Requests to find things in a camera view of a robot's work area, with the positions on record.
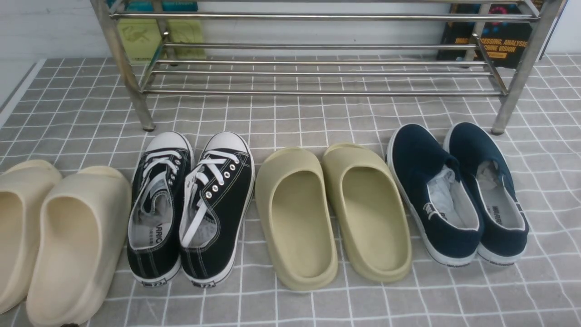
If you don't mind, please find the navy slip-on shoe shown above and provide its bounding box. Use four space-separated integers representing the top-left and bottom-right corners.
386 124 483 268
443 122 530 266

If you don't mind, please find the green book behind rack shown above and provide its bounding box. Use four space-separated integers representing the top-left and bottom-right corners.
118 0 206 64

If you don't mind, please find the black canvas sneaker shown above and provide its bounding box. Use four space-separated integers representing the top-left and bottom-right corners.
127 132 192 287
178 132 255 288

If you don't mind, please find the cream slipper right of pair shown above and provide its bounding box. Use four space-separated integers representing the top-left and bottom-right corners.
26 166 132 327

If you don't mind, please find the cream slipper far left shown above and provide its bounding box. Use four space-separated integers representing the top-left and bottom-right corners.
0 159 62 314

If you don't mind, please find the stainless steel shoe rack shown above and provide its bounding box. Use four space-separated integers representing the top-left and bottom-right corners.
91 0 566 136

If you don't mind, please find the black canvas sneaker right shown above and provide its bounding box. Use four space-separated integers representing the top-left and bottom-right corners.
178 132 255 288

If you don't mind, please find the olive slipper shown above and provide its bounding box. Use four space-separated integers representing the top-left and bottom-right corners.
321 143 412 283
255 147 338 291

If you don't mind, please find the black computer vision book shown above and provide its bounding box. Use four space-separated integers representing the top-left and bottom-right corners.
436 3 532 69

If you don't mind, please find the grey checked floor cloth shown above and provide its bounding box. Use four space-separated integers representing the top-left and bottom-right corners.
1 54 581 327

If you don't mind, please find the black canvas sneaker left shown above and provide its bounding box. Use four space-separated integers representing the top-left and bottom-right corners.
127 132 192 287

